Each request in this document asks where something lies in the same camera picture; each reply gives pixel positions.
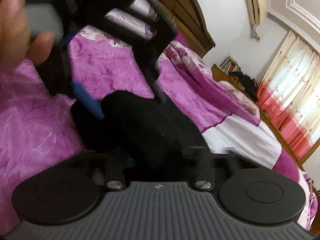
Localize black garment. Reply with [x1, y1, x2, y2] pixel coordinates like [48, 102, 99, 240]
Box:
[71, 90, 210, 184]

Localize dark clothes on shelf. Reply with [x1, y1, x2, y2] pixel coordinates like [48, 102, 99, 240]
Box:
[229, 71, 258, 102]

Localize person left hand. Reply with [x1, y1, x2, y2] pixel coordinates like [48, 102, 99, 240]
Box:
[1, 0, 55, 72]

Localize floral purple pillow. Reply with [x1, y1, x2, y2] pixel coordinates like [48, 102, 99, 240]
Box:
[103, 0, 161, 41]

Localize wooden headboard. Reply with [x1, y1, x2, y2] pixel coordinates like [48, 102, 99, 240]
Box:
[157, 0, 216, 57]

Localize purple white striped bedspread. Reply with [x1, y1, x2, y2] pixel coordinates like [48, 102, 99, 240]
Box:
[1, 27, 312, 235]

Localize wooden side shelf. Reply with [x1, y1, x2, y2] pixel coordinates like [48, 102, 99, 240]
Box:
[211, 63, 320, 235]

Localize books on shelf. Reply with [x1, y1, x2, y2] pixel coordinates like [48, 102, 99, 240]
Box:
[219, 56, 241, 75]

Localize pink red curtain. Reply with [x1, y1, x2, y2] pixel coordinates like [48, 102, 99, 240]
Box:
[257, 31, 319, 159]

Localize wall air conditioner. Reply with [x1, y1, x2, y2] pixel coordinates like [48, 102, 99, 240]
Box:
[246, 0, 266, 26]

